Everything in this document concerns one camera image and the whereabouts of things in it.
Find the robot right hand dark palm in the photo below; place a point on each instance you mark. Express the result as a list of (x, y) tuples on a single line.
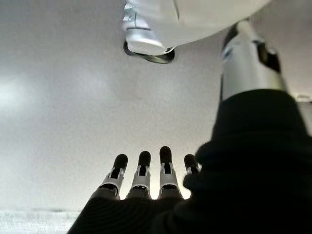
[(219, 195)]

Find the robot silver foot black sole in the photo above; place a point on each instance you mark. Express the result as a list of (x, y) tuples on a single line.
[(142, 36)]

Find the robot white body shell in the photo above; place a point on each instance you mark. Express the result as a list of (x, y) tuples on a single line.
[(209, 17)]

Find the light textured floor mat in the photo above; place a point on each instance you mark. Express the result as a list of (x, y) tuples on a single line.
[(36, 221)]

